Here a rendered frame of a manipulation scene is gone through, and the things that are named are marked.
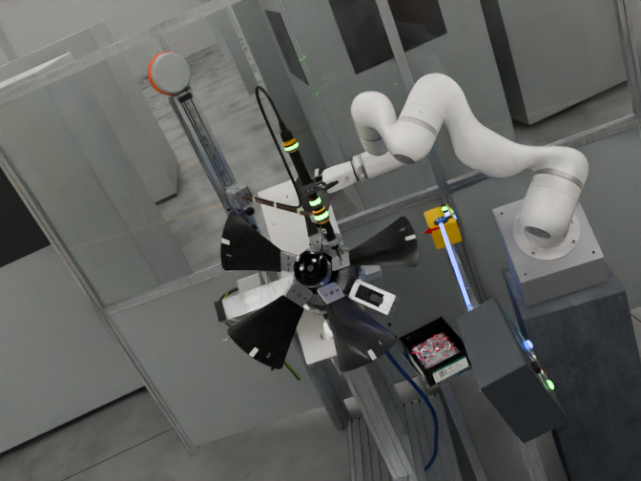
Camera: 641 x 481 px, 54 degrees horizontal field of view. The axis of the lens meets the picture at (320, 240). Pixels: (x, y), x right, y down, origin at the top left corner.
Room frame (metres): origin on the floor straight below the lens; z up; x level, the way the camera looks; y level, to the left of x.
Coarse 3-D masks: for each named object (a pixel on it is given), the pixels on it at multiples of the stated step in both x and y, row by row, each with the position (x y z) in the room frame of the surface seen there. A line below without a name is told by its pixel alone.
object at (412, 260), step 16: (400, 224) 1.89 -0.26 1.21; (368, 240) 1.90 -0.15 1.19; (384, 240) 1.85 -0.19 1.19; (400, 240) 1.82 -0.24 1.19; (416, 240) 1.79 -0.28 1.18; (352, 256) 1.85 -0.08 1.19; (368, 256) 1.81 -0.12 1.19; (384, 256) 1.78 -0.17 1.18; (400, 256) 1.76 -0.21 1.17; (416, 256) 1.74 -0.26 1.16
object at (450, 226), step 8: (440, 208) 2.15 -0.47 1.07; (448, 208) 2.12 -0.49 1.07; (424, 216) 2.15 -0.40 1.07; (432, 216) 2.12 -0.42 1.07; (440, 216) 2.09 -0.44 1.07; (432, 224) 2.05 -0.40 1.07; (448, 224) 2.01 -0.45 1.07; (456, 224) 2.01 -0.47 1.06; (432, 232) 2.02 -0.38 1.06; (440, 232) 2.02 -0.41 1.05; (448, 232) 2.01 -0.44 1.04; (456, 232) 2.01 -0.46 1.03; (440, 240) 2.02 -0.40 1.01; (448, 240) 2.02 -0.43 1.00; (456, 240) 2.01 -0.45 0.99; (440, 248) 2.02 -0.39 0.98
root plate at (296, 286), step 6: (294, 282) 1.86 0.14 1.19; (288, 288) 1.85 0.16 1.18; (294, 288) 1.86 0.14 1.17; (300, 288) 1.86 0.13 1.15; (306, 288) 1.87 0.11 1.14; (288, 294) 1.85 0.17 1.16; (294, 294) 1.85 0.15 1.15; (306, 294) 1.87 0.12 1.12; (294, 300) 1.85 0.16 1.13; (300, 300) 1.86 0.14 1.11; (306, 300) 1.87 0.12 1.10
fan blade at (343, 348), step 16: (336, 304) 1.78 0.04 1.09; (352, 304) 1.80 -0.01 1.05; (336, 320) 1.73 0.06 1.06; (352, 320) 1.74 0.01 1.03; (368, 320) 1.75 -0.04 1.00; (336, 336) 1.69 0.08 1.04; (352, 336) 1.69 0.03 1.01; (368, 336) 1.70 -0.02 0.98; (384, 336) 1.71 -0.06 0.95; (352, 352) 1.65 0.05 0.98; (384, 352) 1.66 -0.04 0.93; (352, 368) 1.62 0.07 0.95
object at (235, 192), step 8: (232, 184) 2.48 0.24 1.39; (240, 184) 2.45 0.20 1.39; (224, 192) 2.45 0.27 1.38; (232, 192) 2.40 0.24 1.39; (240, 192) 2.39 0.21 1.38; (248, 192) 2.40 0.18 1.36; (232, 200) 2.42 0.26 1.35; (240, 200) 2.38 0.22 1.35; (248, 200) 2.39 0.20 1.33; (240, 208) 2.37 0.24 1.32
